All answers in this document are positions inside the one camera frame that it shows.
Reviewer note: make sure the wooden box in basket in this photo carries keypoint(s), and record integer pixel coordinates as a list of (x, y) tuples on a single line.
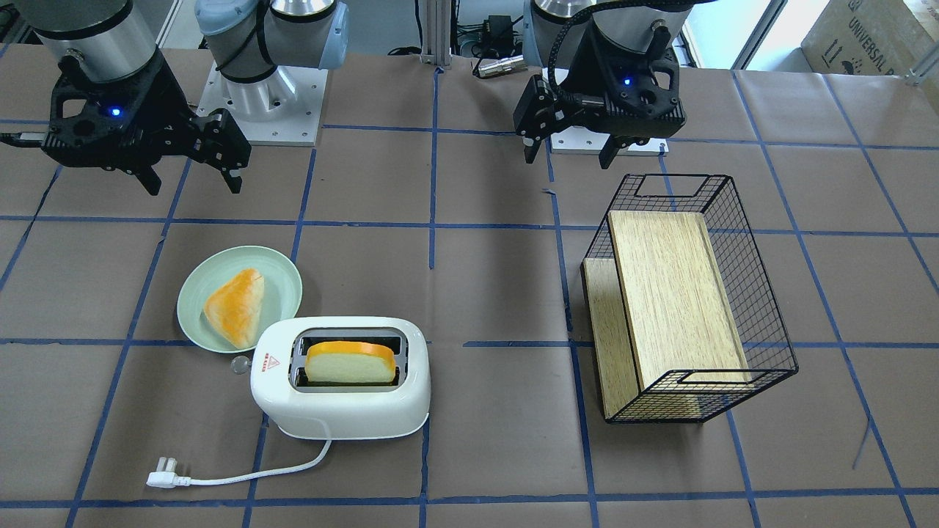
[(667, 346)]

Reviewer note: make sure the triangular bread on plate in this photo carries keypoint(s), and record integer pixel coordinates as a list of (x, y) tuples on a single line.
[(234, 310)]

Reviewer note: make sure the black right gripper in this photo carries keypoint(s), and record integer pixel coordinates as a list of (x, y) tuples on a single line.
[(158, 94)]

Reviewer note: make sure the bread slice in toaster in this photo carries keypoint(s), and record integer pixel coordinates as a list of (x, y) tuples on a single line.
[(350, 362)]

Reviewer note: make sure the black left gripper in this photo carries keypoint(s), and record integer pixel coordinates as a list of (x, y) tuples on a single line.
[(585, 73)]

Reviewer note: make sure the black wire basket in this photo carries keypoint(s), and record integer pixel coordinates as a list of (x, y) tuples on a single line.
[(765, 339)]

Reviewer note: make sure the aluminium frame post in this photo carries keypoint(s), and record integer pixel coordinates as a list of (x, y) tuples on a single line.
[(437, 29)]

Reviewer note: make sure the cardboard box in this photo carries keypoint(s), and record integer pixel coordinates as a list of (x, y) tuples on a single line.
[(870, 37)]

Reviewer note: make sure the green plate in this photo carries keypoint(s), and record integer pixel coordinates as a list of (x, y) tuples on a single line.
[(281, 301)]

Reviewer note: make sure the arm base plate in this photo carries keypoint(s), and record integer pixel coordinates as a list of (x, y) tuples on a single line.
[(581, 141), (282, 110)]

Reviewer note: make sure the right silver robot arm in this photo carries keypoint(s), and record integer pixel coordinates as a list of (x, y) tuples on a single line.
[(110, 39)]

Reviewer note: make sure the white toaster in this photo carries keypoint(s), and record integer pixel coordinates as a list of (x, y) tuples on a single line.
[(315, 411)]

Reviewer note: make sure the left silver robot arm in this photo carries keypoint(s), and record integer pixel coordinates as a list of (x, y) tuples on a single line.
[(553, 29)]

